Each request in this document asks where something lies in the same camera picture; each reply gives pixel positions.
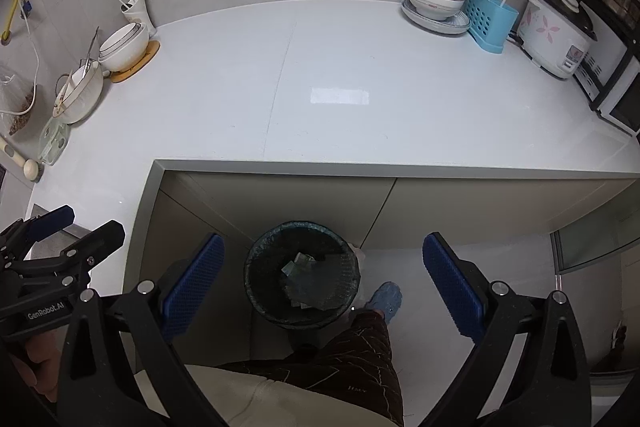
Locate white handled brush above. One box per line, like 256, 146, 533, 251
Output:
0, 134, 47, 183

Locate white toaster oven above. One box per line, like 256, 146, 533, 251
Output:
572, 26, 640, 138

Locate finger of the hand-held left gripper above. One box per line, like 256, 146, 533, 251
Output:
10, 220, 126, 296
0, 205, 76, 261

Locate beige base cabinet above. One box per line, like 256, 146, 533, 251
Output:
149, 166, 640, 254

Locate metal wire utensil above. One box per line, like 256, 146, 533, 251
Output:
79, 26, 101, 76

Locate black trash bin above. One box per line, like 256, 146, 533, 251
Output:
243, 220, 362, 332

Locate white bowl red stripe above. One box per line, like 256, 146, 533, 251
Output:
407, 0, 464, 22

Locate white flared cup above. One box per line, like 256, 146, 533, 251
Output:
121, 0, 159, 39

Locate person's left hand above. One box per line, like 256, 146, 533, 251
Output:
10, 329, 64, 403

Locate white garment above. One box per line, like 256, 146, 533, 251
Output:
133, 364, 281, 427

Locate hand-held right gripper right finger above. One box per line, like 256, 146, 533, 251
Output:
415, 232, 594, 427

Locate frosted glass panel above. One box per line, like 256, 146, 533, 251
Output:
549, 219, 640, 277

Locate green glass dish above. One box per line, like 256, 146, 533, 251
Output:
38, 116, 72, 166

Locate wooden coaster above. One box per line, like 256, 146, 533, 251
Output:
108, 39, 162, 84

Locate white bowl black rim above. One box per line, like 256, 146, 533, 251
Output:
98, 27, 151, 73
98, 21, 146, 56

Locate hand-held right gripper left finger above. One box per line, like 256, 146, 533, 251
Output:
56, 233, 226, 427

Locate blue plastic utensil holder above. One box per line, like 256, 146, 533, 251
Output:
465, 0, 520, 54

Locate clear bag brown contents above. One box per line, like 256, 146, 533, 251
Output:
0, 64, 37, 136

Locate white cable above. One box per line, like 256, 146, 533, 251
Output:
0, 14, 42, 116

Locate white floral rice cooker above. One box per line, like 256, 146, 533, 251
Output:
514, 0, 599, 80

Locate blue striped plate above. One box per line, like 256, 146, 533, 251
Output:
399, 0, 473, 36

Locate blue shoe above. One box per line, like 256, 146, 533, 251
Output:
363, 281, 404, 324

